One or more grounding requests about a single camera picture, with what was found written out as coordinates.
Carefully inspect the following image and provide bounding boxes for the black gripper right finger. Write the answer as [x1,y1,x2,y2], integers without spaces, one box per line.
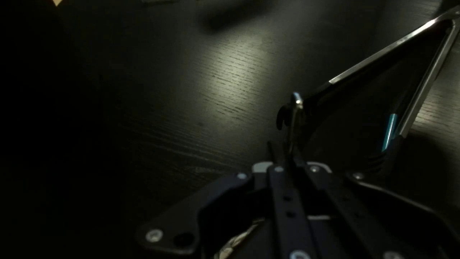
[288,142,460,259]

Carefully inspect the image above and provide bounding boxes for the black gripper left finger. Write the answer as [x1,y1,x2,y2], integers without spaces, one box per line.
[135,139,309,259]

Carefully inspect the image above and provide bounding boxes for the blue straw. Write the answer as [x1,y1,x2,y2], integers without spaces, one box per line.
[380,112,400,152]

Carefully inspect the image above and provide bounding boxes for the metal spoon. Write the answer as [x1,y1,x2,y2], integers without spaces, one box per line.
[276,91,307,155]

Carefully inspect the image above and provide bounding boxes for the metal tongs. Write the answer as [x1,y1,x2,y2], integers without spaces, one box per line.
[304,4,460,141]

